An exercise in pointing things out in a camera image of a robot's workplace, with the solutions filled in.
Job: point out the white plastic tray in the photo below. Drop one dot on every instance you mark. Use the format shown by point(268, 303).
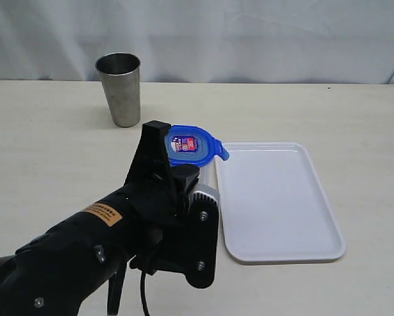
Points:
point(274, 209)

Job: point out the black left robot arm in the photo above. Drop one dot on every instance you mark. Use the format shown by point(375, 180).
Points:
point(56, 272)

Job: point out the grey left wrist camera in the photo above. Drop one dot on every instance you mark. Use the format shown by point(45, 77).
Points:
point(204, 192)

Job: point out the blue container lid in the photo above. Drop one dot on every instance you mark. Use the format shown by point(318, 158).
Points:
point(192, 145)

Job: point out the white backdrop curtain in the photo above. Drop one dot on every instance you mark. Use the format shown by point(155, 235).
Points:
point(201, 41)

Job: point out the stainless steel cup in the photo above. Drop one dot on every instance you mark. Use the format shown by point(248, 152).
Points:
point(119, 74)

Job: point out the clear plastic tall container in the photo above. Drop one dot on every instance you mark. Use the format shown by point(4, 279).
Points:
point(207, 175)

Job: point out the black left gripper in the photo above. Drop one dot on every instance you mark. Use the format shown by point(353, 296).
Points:
point(177, 236)

